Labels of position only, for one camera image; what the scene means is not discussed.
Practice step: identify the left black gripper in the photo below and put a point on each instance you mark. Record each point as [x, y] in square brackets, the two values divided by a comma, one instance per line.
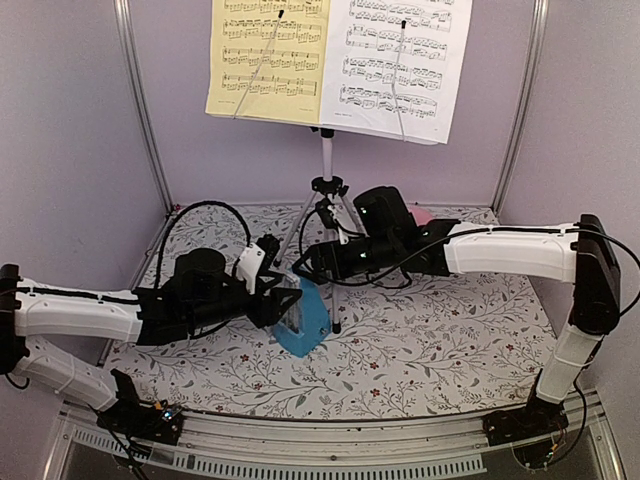
[267, 311]

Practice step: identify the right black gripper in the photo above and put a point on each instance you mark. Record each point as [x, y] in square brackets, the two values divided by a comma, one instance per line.
[321, 253]

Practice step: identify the blue metronome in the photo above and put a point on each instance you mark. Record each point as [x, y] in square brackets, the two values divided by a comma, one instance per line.
[307, 323]

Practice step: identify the lilac music stand with tripod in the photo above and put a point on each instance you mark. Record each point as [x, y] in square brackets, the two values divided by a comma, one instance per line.
[380, 219]

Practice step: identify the yellow sheet music page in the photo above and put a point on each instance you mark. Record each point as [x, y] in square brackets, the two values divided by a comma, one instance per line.
[267, 60]

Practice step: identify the white sheet music page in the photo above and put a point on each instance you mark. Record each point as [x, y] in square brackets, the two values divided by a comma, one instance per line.
[392, 68]

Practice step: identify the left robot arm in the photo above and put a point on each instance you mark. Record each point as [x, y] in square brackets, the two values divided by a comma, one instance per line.
[199, 298]

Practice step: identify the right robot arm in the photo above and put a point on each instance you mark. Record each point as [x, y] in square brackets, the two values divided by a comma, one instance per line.
[579, 254]

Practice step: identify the pink plate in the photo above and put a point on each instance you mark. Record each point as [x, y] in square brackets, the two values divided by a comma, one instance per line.
[420, 215]

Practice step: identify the floral table mat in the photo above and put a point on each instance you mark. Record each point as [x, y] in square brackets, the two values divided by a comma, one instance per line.
[429, 346]

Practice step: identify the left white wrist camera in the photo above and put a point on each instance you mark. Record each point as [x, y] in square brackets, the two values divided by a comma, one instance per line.
[255, 261]

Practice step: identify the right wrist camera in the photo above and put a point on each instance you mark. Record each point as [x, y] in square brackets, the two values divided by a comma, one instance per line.
[333, 216]

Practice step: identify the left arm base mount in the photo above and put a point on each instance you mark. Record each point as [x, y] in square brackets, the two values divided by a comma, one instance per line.
[159, 421]

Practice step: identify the front aluminium rail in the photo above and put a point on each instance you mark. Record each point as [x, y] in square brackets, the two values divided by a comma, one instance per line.
[235, 447]

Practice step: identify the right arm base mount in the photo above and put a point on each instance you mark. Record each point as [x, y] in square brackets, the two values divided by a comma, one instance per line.
[537, 417]

